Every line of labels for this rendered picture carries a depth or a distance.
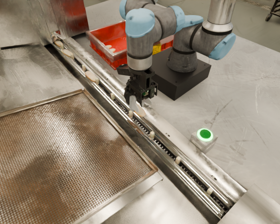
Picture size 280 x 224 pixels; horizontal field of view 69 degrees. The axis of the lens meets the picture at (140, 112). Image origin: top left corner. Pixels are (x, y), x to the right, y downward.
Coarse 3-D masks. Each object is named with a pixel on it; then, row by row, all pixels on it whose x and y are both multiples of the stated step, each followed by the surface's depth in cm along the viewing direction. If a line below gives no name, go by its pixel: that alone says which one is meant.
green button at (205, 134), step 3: (204, 129) 75; (201, 132) 74; (204, 132) 74; (207, 132) 74; (210, 132) 74; (201, 135) 73; (204, 135) 73; (207, 135) 73; (210, 135) 73; (204, 138) 73; (207, 138) 73
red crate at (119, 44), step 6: (90, 42) 127; (108, 42) 133; (114, 42) 133; (120, 42) 133; (126, 42) 133; (168, 42) 125; (96, 48) 122; (114, 48) 128; (120, 48) 128; (126, 48) 128; (162, 48) 125; (102, 54) 119; (108, 60) 115; (120, 60) 111; (126, 60) 114; (114, 66) 112
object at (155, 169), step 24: (24, 120) 74; (72, 120) 77; (96, 120) 79; (48, 144) 68; (72, 144) 69; (96, 144) 70; (0, 168) 59; (24, 168) 60; (72, 168) 62; (96, 168) 64; (24, 192) 55; (120, 192) 59; (0, 216) 50; (48, 216) 52; (72, 216) 52
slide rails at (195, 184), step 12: (60, 48) 123; (72, 60) 114; (84, 72) 107; (96, 84) 100; (108, 96) 95; (120, 96) 95; (120, 108) 90; (132, 120) 85; (144, 120) 85; (144, 132) 81; (156, 132) 81; (156, 144) 77; (168, 144) 77; (168, 156) 74; (180, 156) 74; (180, 168) 70; (192, 168) 70; (192, 180) 68; (204, 180) 68; (204, 192) 65; (216, 192) 65; (216, 204) 62; (228, 204) 62
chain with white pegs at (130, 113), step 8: (72, 56) 116; (96, 80) 100; (104, 88) 100; (112, 96) 93; (120, 104) 93; (128, 112) 89; (136, 120) 86; (144, 128) 84; (152, 136) 79; (160, 144) 78; (168, 152) 76; (176, 160) 72; (184, 168) 72; (192, 176) 70; (200, 184) 68; (208, 192) 64; (216, 200) 64; (224, 208) 63
